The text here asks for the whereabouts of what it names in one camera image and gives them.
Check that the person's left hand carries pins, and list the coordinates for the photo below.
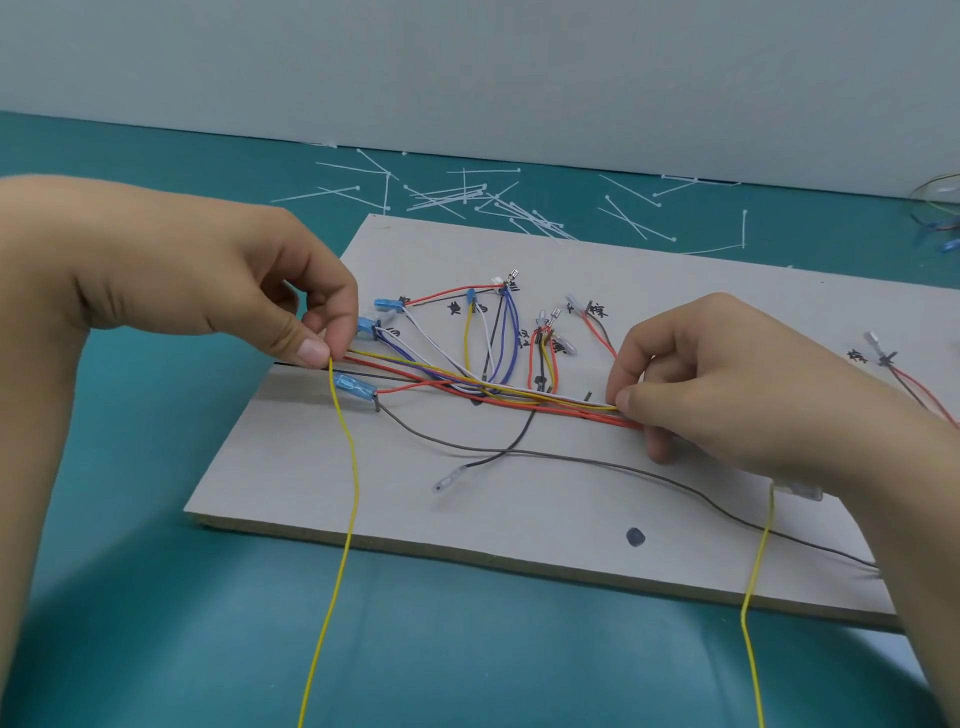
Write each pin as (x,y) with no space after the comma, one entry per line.
(195,262)

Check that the person's right hand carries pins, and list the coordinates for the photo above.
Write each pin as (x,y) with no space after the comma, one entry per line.
(750,390)

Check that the person's left thumb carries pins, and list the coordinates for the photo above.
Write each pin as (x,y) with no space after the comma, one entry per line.
(292,341)

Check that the person's right thumb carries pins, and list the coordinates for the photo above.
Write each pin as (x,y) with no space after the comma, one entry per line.
(667,414)

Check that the person's left forearm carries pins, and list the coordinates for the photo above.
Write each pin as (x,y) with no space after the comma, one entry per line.
(34,375)

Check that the person's right forearm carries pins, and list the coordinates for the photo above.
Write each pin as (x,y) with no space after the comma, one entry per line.
(922,540)

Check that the grey flat board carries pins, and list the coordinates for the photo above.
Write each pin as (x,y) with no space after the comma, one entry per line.
(525,510)

